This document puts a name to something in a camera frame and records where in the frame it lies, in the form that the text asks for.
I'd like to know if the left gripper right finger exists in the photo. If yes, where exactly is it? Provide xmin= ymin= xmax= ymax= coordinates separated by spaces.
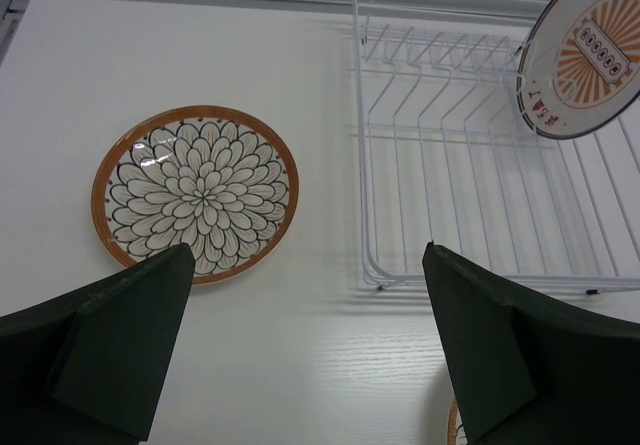
xmin=422 ymin=242 xmax=639 ymax=444

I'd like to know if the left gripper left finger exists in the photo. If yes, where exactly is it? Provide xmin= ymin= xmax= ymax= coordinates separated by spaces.
xmin=1 ymin=244 xmax=193 ymax=441

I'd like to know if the large floral plate orange rim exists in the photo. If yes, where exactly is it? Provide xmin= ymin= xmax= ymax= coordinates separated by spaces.
xmin=446 ymin=397 xmax=469 ymax=445

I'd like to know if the small floral plate orange rim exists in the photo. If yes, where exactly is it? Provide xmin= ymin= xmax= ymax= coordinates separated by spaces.
xmin=91 ymin=105 xmax=299 ymax=284

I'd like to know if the white plate orange sunburst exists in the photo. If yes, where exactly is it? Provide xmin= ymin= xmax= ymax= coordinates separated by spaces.
xmin=516 ymin=0 xmax=639 ymax=140

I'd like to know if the white wire dish rack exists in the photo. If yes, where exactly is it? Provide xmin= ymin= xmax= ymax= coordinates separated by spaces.
xmin=352 ymin=0 xmax=639 ymax=295

